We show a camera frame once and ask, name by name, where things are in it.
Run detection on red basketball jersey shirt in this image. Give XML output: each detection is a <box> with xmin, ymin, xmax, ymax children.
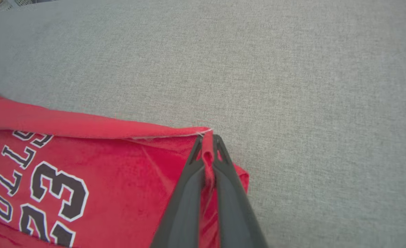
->
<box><xmin>0</xmin><ymin>89</ymin><xmax>250</xmax><ymax>248</ymax></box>

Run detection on grey fabric table cover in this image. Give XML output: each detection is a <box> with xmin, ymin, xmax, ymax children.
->
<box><xmin>0</xmin><ymin>0</ymin><xmax>406</xmax><ymax>248</ymax></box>

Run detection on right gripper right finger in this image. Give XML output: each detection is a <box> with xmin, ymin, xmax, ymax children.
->
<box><xmin>212</xmin><ymin>134</ymin><xmax>269</xmax><ymax>248</ymax></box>

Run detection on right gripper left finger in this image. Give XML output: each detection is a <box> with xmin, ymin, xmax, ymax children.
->
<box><xmin>149</xmin><ymin>135</ymin><xmax>206</xmax><ymax>248</ymax></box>

